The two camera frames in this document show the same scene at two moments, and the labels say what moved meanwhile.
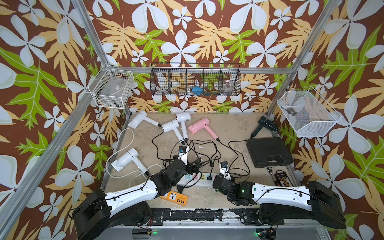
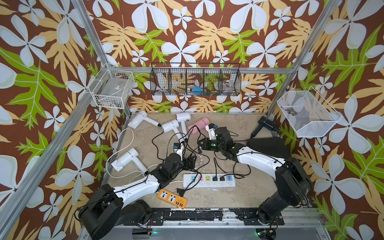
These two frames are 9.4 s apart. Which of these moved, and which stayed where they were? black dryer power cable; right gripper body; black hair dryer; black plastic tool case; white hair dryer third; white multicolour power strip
Moved: right gripper body; black dryer power cable
Stayed: black plastic tool case; white multicolour power strip; black hair dryer; white hair dryer third
